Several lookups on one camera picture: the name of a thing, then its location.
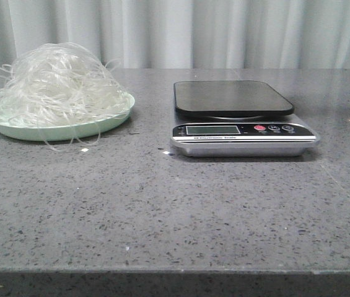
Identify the black silver kitchen scale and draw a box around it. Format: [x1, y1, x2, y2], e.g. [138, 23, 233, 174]
[170, 80, 320, 157]

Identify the light green round plate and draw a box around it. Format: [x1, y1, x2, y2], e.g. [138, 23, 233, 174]
[0, 94, 135, 142]

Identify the translucent white vermicelli bundle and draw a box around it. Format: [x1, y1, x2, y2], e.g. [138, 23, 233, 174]
[0, 42, 131, 152]

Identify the white pleated curtain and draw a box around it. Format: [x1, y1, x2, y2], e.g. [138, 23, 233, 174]
[0, 1, 350, 69]

